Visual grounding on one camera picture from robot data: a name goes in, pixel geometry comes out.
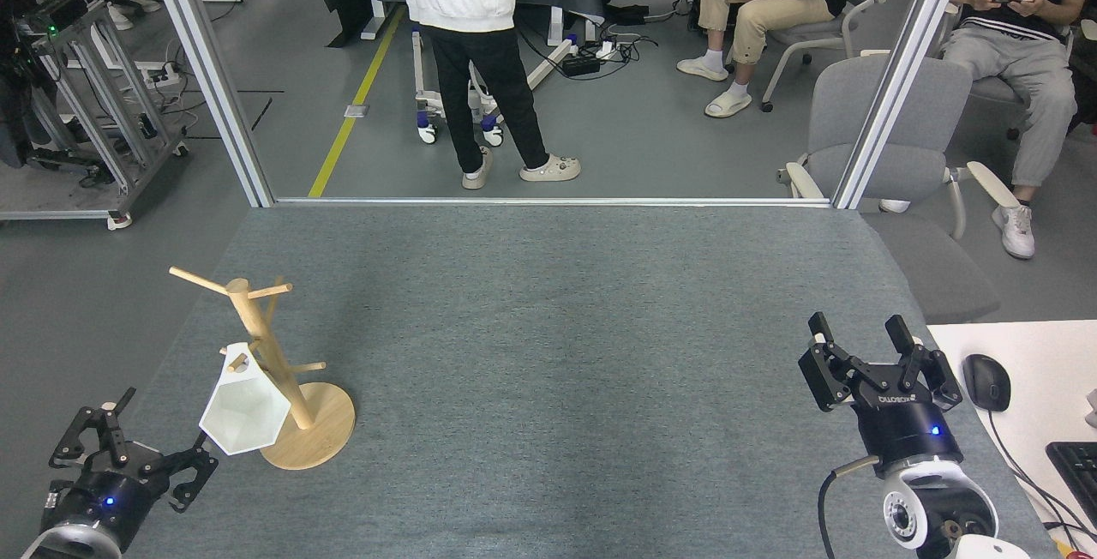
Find black keyboard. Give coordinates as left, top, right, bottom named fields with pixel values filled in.
left=1046, top=442, right=1097, bottom=532

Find white faceted cup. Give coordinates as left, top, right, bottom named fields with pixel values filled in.
left=199, top=342, right=292, bottom=457

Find white stand on wheels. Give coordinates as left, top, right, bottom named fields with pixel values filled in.
left=410, top=6, right=584, bottom=147

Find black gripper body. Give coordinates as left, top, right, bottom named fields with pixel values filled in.
left=43, top=448, right=168, bottom=536
left=855, top=392, right=961, bottom=476

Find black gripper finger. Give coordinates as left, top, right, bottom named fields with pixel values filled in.
left=885, top=315, right=962, bottom=410
left=798, top=312, right=879, bottom=412
left=157, top=446, right=219, bottom=514
left=49, top=388, right=138, bottom=470

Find silver frame post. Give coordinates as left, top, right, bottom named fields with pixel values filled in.
left=831, top=0, right=978, bottom=210
left=140, top=0, right=275, bottom=208

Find wooden cup rack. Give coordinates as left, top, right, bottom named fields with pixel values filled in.
left=169, top=266, right=356, bottom=471

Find metal equipment cart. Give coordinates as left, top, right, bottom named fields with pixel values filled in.
left=0, top=0, right=189, bottom=231

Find empty grey office chair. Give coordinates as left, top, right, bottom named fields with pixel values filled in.
left=777, top=51, right=1021, bottom=324

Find black mouse cable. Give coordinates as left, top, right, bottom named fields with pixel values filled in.
left=986, top=409, right=1097, bottom=543

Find silver frame rail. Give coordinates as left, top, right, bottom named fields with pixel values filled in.
left=273, top=196, right=834, bottom=208

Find grey white-framed office chair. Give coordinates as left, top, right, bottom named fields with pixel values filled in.
left=943, top=6, right=1097, bottom=140
left=758, top=0, right=888, bottom=112

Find black computer mouse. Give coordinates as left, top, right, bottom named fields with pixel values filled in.
left=962, top=354, right=1011, bottom=412

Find seated person with controller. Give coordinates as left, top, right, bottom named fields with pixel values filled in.
left=677, top=0, right=860, bottom=119

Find seated person with phone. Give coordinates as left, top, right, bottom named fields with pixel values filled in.
left=938, top=0, right=1089, bottom=260

